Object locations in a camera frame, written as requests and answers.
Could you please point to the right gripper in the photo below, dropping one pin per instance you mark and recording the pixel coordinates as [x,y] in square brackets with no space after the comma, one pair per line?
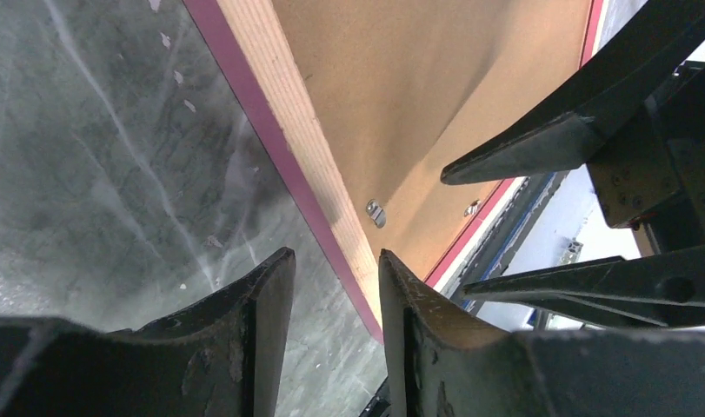
[650,173]

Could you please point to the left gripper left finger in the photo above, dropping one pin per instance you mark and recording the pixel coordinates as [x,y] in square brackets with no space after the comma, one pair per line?
[221,356]

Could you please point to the pink picture frame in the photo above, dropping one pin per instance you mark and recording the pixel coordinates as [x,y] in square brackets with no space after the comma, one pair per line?
[248,41]

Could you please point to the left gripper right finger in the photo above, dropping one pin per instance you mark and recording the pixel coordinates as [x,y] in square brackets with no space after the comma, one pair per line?
[442,361]

